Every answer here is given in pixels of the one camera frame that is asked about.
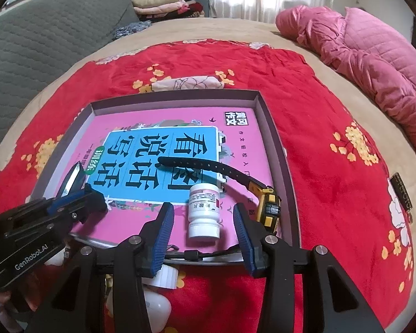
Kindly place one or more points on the black and yellow wristwatch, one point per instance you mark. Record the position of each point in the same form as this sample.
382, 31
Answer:
268, 208

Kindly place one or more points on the white pill bottle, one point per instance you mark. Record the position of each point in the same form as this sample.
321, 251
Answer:
204, 215

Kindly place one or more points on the stack of folded clothes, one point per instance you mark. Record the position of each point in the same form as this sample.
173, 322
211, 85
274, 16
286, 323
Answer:
159, 1

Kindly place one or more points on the white earbuds case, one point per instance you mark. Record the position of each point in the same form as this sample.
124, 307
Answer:
157, 308

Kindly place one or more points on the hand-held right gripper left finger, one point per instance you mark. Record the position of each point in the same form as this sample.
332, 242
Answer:
163, 236

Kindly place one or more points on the pink quilt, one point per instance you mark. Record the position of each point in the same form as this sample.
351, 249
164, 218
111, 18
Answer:
367, 52

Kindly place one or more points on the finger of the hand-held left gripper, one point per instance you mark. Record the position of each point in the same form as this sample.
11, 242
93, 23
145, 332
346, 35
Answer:
93, 204
60, 204

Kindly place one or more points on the blue patterned cloth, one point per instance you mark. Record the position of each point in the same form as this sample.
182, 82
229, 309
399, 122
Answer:
131, 29

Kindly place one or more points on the white round jar lid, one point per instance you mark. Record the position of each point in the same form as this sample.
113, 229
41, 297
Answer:
168, 277

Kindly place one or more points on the grey cardboard box tray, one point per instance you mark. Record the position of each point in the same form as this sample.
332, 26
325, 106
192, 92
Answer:
280, 166

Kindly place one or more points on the grey quilted sofa cover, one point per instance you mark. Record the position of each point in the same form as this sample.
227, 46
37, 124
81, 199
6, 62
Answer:
48, 41

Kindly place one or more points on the pink and blue book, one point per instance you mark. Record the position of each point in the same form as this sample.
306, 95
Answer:
249, 138

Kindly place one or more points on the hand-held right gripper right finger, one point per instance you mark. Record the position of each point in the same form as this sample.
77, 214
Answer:
244, 239

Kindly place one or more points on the black blanket label tag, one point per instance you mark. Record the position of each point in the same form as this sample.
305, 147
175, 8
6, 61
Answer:
400, 190

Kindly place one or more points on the red floral blanket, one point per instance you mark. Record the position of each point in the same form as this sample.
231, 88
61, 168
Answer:
315, 128

